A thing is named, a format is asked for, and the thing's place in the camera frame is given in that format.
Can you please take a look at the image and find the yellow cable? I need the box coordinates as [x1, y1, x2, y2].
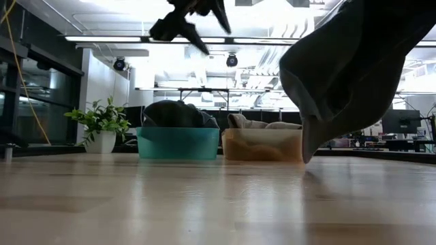
[0, 0, 52, 146]

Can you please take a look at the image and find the ceiling light strip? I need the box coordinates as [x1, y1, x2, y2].
[233, 37, 298, 46]
[63, 35, 143, 44]

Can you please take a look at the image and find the beige cap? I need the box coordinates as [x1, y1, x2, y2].
[227, 112, 272, 130]
[264, 121, 303, 131]

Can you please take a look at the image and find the black aluminium frame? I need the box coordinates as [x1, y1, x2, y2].
[0, 143, 436, 165]

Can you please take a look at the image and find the grey denim cap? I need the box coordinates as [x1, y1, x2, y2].
[142, 99, 220, 129]
[278, 0, 436, 165]

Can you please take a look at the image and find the orange plastic bin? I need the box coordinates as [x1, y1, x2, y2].
[221, 127, 304, 163]

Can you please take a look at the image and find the teal plastic bin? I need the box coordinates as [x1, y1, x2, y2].
[136, 126, 221, 161]

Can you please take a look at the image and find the green plant in white pot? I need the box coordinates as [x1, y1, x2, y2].
[63, 95, 131, 154]

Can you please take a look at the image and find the black computer monitor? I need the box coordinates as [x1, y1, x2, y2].
[381, 108, 422, 135]

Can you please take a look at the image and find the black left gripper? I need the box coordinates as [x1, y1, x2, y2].
[149, 0, 232, 56]

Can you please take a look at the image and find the silver bolt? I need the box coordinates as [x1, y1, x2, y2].
[3, 142, 15, 163]

